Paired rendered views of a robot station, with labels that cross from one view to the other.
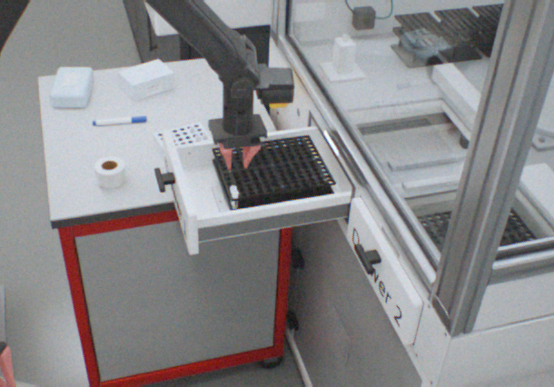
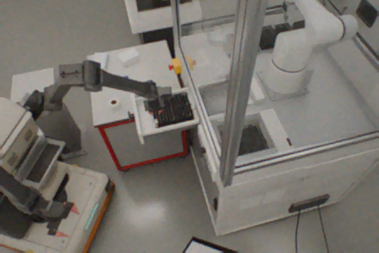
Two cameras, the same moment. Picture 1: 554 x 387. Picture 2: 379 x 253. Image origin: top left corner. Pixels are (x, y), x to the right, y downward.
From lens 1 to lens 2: 58 cm
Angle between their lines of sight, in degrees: 16
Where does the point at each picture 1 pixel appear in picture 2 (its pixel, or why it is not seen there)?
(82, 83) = (103, 61)
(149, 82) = (129, 59)
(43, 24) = not seen: outside the picture
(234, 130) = (151, 107)
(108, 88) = (114, 60)
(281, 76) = (167, 90)
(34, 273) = not seen: hidden behind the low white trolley
